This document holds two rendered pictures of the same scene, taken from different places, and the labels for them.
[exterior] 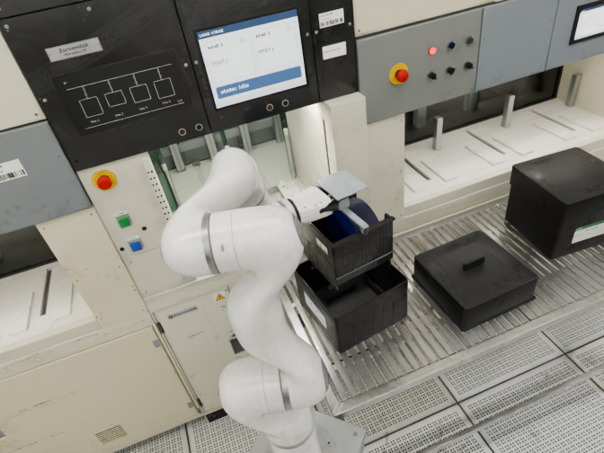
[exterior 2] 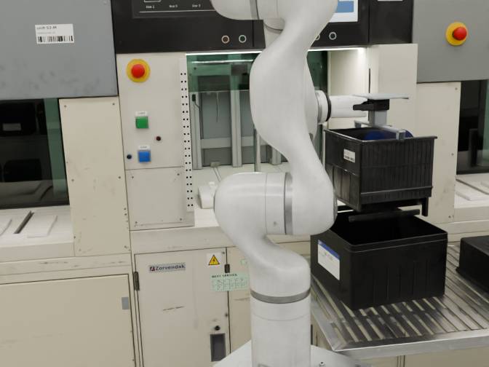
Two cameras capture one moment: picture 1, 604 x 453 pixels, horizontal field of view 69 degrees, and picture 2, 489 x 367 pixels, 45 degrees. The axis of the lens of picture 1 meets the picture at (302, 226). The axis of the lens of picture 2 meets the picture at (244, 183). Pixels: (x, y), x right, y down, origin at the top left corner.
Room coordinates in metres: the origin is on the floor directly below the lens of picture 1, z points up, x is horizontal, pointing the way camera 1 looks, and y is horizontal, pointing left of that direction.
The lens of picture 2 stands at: (-0.54, 0.05, 1.43)
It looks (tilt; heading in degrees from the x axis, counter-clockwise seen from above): 14 degrees down; 7
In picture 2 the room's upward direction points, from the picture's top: 2 degrees counter-clockwise
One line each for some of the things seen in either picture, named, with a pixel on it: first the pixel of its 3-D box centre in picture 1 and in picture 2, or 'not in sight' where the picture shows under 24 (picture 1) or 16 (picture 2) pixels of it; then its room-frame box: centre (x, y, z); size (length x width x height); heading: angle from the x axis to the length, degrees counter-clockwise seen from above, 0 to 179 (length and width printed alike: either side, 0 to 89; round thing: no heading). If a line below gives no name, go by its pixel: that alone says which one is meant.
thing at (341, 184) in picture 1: (343, 228); (376, 155); (1.03, -0.12, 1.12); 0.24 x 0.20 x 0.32; 23
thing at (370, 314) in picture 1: (350, 291); (374, 253); (1.03, -0.12, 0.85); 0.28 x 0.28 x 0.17; 23
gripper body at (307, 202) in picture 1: (306, 205); (340, 105); (0.99, -0.02, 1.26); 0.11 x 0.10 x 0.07; 113
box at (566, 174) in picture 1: (564, 201); not in sight; (1.25, -0.98, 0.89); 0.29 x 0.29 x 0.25; 10
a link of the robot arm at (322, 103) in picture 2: (287, 213); (316, 107); (0.97, 0.03, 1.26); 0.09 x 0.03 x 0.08; 23
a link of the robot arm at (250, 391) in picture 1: (266, 399); (262, 232); (0.55, 0.14, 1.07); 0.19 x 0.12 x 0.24; 89
